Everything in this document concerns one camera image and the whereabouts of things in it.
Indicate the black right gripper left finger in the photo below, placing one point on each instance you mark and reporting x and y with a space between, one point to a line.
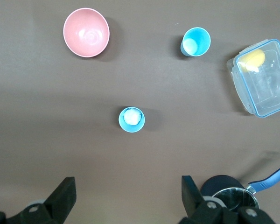
56 203

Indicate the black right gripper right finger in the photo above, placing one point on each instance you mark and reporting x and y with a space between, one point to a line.
196 210

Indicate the blue plastic cup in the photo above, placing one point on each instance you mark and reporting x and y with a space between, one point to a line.
131 120
198 42

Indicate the brown table mat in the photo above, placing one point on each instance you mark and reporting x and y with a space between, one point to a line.
60 116

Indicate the clear plastic lidded container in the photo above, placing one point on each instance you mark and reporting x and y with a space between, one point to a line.
266 88

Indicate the orange food in container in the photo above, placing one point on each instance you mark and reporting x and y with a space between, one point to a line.
254 58

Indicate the pink bowl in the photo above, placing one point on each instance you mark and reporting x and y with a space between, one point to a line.
86 32

